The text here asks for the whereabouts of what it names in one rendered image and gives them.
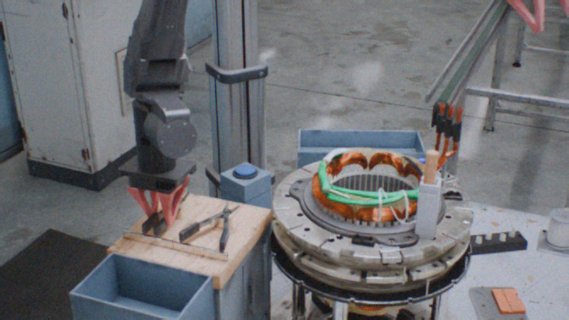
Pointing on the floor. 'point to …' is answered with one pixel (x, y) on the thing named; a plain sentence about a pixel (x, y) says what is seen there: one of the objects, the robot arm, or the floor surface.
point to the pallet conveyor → (500, 18)
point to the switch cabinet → (71, 86)
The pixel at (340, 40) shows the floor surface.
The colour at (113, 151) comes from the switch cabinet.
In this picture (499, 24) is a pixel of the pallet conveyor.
